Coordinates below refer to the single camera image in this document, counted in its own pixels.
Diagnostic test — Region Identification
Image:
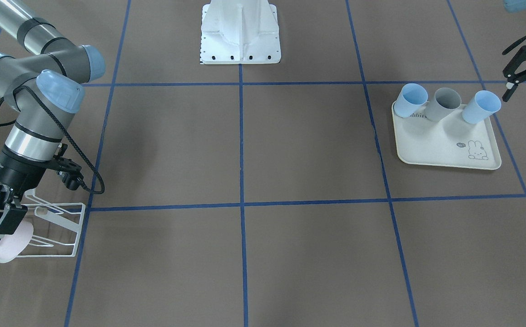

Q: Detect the cream serving tray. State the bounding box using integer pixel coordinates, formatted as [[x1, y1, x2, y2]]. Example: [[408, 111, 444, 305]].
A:
[[392, 105, 502, 170]]

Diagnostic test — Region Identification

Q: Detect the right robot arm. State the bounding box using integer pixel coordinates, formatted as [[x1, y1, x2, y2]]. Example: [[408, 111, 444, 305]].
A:
[[0, 0, 105, 242]]

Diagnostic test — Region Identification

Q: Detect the white wire cup rack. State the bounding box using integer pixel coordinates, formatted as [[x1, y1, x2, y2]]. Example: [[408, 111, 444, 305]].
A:
[[17, 189, 86, 258]]

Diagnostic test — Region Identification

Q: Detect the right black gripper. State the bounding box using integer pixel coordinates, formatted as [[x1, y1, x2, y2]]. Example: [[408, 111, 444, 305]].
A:
[[0, 148, 46, 241]]

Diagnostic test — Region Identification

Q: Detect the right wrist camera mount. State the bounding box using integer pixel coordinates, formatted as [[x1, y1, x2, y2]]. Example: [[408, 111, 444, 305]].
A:
[[47, 143, 83, 191]]

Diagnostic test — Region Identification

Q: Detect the grey ikea cup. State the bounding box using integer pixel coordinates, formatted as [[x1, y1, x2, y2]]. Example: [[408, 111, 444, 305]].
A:
[[424, 87, 461, 122]]

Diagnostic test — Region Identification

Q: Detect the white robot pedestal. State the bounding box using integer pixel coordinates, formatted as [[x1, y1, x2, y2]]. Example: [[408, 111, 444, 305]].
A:
[[199, 0, 282, 65]]

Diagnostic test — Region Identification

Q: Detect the light blue ikea cup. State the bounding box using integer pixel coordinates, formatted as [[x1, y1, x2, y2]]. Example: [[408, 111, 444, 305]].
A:
[[461, 90, 501, 124]]

